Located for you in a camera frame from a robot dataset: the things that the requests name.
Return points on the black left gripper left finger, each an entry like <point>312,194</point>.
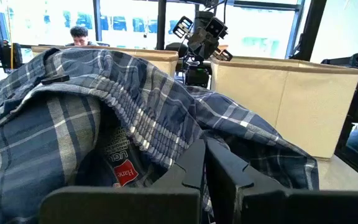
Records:
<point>120,205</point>

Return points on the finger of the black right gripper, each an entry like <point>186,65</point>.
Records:
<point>211,42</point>
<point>197,37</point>

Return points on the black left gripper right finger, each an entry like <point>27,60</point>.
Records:
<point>291,208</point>

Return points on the blue plaid shorts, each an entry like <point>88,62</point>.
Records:
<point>154,93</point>

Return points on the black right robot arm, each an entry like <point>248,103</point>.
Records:
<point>197,76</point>

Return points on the beige fabric storage bin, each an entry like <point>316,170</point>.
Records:
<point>163,60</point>
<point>306,105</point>

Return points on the dark window mullion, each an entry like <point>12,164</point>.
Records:
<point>295,28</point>
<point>97,15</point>

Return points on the person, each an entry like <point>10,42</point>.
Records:
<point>79,34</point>

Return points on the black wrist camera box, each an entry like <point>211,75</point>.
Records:
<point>216,27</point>

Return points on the black vertical post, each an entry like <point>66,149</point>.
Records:
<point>161,25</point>

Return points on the black slanted post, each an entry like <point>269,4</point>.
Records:
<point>312,28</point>

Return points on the black equipment frame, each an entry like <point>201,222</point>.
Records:
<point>357,93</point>

